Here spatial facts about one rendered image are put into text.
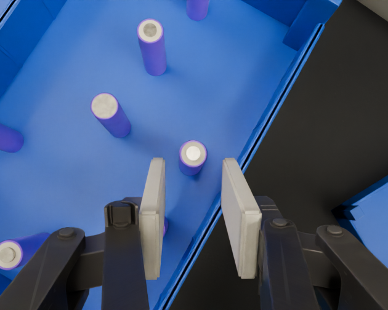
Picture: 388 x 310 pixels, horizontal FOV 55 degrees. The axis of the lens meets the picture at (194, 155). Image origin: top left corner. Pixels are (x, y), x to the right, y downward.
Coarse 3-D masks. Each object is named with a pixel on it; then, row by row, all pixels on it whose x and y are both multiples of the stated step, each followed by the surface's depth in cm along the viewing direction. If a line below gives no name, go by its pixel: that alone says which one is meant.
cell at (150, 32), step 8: (144, 24) 25; (152, 24) 25; (160, 24) 25; (144, 32) 25; (152, 32) 25; (160, 32) 25; (144, 40) 25; (152, 40) 25; (160, 40) 25; (144, 48) 26; (152, 48) 26; (160, 48) 26; (144, 56) 28; (152, 56) 27; (160, 56) 28; (144, 64) 30; (152, 64) 29; (160, 64) 29; (152, 72) 30; (160, 72) 31
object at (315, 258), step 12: (264, 204) 17; (264, 216) 16; (276, 216) 16; (312, 240) 14; (312, 252) 13; (312, 264) 13; (324, 264) 13; (312, 276) 13; (324, 276) 13; (336, 276) 13
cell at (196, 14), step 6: (192, 0) 29; (198, 0) 29; (204, 0) 29; (192, 6) 30; (198, 6) 30; (204, 6) 30; (192, 12) 31; (198, 12) 31; (204, 12) 31; (192, 18) 32; (198, 18) 32
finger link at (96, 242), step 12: (96, 240) 14; (84, 252) 13; (96, 252) 13; (84, 264) 13; (96, 264) 13; (72, 276) 13; (84, 276) 13; (96, 276) 13; (72, 288) 13; (84, 288) 13
